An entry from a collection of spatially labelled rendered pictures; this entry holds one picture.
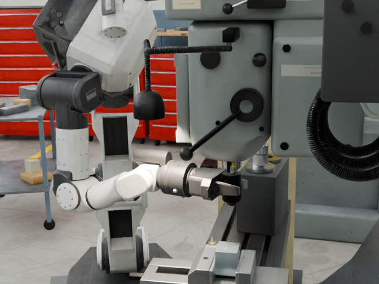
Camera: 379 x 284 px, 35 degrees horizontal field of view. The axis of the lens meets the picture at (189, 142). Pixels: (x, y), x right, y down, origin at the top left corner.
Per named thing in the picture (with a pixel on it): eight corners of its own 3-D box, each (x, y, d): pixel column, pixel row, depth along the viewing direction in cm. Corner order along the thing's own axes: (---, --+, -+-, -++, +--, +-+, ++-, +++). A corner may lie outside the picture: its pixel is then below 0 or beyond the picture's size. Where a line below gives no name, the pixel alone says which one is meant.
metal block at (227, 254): (215, 275, 141) (214, 251, 139) (219, 263, 146) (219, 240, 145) (237, 276, 140) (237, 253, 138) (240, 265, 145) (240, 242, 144)
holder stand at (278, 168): (236, 231, 185) (236, 169, 179) (252, 206, 205) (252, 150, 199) (274, 236, 181) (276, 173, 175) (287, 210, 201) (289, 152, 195)
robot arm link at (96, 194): (115, 202, 156) (69, 222, 167) (140, 194, 164) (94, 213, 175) (101, 164, 157) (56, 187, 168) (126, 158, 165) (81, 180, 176)
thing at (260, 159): (270, 165, 183) (271, 146, 181) (261, 168, 180) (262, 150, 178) (258, 162, 186) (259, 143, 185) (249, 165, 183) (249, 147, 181)
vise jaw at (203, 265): (187, 284, 139) (186, 268, 138) (197, 260, 151) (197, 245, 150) (212, 286, 138) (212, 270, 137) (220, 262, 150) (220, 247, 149)
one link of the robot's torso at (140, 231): (99, 254, 249) (97, 225, 246) (147, 251, 251) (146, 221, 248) (97, 278, 230) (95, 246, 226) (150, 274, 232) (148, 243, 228)
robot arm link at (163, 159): (170, 201, 149) (131, 195, 154) (189, 183, 157) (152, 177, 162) (165, 159, 144) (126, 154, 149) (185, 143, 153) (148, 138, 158)
